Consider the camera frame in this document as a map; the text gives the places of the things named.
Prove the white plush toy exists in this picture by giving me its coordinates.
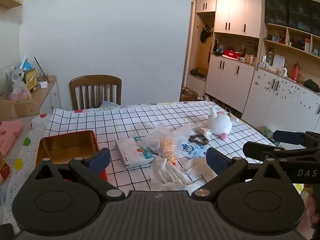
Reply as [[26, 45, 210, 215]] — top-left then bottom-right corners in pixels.
[[205, 106, 233, 140]]

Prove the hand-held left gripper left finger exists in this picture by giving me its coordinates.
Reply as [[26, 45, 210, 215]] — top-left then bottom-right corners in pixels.
[[34, 148, 125, 201]]

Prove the pink cloth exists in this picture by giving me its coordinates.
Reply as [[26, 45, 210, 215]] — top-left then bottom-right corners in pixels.
[[0, 120, 23, 157]]

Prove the plastic bag of pink items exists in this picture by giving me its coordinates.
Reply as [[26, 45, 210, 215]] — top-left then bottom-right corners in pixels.
[[11, 70, 32, 103]]

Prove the black stick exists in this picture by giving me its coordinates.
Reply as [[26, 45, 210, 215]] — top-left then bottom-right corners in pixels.
[[34, 57, 50, 82]]

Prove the blue cartoon wipe packet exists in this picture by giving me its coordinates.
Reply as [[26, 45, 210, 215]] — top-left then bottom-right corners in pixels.
[[180, 141, 208, 158]]

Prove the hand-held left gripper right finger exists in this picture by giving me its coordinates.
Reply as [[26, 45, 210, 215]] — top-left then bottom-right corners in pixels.
[[191, 147, 288, 202]]

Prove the white wall cabinet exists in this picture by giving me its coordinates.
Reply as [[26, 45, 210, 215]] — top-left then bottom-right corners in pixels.
[[196, 0, 263, 39]]

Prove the wooden sideboard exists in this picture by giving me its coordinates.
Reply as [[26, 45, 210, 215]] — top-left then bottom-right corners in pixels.
[[30, 75, 61, 117]]

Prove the person's right forearm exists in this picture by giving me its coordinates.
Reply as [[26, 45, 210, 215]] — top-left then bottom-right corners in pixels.
[[305, 194, 320, 232]]

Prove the stickered white base cabinet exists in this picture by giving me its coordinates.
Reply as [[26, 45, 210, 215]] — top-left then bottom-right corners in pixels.
[[241, 67, 320, 133]]

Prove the red storage box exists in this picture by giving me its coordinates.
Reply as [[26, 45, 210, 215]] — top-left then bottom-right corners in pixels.
[[223, 49, 243, 58]]

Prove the cream thin cloth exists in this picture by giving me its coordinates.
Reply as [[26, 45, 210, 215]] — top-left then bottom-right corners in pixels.
[[184, 155, 218, 181]]

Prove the woven basket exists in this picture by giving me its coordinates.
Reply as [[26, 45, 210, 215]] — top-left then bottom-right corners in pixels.
[[180, 87, 198, 102]]

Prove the wooden chair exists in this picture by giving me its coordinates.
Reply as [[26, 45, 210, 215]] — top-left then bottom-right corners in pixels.
[[69, 75, 122, 110]]

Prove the red tin box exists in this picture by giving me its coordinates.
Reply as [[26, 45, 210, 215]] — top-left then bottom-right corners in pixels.
[[35, 130, 108, 183]]

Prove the wooden open shelf unit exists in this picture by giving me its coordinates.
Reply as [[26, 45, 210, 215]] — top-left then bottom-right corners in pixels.
[[260, 0, 320, 85]]

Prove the white teal paper box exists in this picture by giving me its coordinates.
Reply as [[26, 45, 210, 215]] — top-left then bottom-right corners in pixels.
[[115, 137, 157, 169]]

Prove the brown scrunchie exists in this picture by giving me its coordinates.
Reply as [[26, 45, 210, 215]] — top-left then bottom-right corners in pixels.
[[189, 134, 209, 144]]

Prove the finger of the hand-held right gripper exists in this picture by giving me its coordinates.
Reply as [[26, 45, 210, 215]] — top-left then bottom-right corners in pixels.
[[272, 130, 320, 147], [243, 142, 320, 161]]

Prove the clear plastic bag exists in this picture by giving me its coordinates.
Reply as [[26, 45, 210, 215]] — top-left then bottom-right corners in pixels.
[[144, 123, 193, 161]]

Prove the red bottle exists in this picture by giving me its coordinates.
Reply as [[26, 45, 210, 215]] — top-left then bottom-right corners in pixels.
[[291, 62, 300, 82]]

